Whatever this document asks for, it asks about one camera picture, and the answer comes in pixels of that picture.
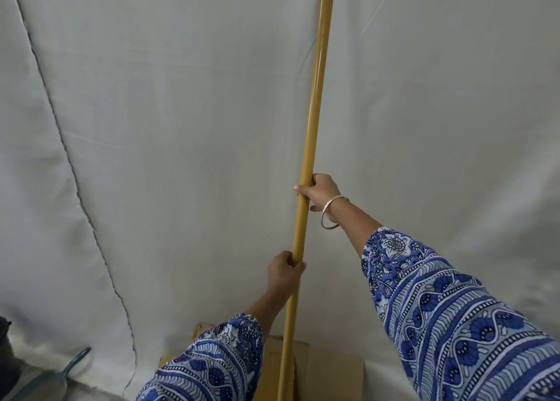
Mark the person's right hand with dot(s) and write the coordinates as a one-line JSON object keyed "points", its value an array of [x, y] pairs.
{"points": [[322, 191]]}

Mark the person's left hand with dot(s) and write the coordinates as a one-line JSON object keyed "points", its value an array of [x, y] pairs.
{"points": [[282, 276]]}

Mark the person's right thumb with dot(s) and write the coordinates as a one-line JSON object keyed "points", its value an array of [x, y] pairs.
{"points": [[303, 190]]}

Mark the person's left thumb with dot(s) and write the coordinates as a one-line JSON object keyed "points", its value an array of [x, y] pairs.
{"points": [[298, 268]]}

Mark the long yellow wooden pole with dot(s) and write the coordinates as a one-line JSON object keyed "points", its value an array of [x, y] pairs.
{"points": [[307, 160]]}

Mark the person's left forearm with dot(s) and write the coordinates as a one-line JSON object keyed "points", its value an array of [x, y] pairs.
{"points": [[242, 339]]}

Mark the person's right forearm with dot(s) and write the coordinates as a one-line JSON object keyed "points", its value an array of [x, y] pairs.
{"points": [[446, 313]]}

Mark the white cloth backdrop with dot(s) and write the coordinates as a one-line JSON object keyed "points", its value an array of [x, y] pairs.
{"points": [[175, 151]]}

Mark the teal plastic dustpan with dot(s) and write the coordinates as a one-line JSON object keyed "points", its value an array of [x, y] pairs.
{"points": [[48, 381]]}

